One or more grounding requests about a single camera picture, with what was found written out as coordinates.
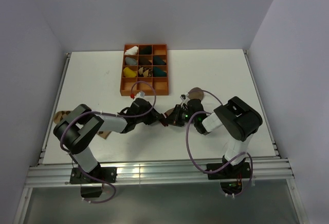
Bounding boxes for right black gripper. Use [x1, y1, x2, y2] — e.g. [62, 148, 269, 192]
[163, 104, 197, 126]

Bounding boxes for tan sock with maroon cuff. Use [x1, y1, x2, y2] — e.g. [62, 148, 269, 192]
[164, 87, 204, 124]

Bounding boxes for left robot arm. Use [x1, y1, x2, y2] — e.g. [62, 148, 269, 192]
[53, 98, 166, 182]

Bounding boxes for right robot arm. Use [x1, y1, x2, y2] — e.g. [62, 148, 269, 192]
[165, 97, 263, 179]

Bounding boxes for argyle rolled sock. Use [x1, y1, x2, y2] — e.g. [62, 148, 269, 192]
[137, 66, 153, 78]

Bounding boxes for yellow rolled sock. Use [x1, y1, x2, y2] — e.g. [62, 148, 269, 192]
[123, 67, 137, 78]

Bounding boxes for teal rolled sock lower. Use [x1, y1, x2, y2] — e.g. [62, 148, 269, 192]
[153, 66, 167, 78]

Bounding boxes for teal rolled sock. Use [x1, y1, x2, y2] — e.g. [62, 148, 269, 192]
[153, 55, 167, 65]
[153, 66, 167, 78]

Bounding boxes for orange wooden compartment tray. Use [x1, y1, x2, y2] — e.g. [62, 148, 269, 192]
[120, 44, 169, 96]

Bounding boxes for dark brown rolled sock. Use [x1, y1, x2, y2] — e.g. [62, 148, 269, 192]
[138, 55, 152, 65]

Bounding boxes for grey rolled sock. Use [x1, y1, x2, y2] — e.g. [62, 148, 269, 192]
[125, 57, 138, 66]

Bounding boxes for teal rolled sock upper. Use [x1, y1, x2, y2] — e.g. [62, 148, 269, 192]
[153, 55, 167, 65]

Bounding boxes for white rolled sock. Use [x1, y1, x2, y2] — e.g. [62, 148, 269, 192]
[124, 46, 139, 55]

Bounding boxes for dark green rolled sock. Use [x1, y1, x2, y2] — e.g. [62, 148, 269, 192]
[139, 45, 153, 55]

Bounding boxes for brown argyle sock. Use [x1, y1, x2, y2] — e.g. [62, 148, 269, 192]
[53, 110, 111, 139]

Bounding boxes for aluminium table frame rail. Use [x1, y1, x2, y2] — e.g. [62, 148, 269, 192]
[24, 157, 294, 188]

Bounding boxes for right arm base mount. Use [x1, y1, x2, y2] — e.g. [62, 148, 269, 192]
[208, 162, 251, 180]

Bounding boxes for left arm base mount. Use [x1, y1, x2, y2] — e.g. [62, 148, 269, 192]
[69, 167, 117, 203]

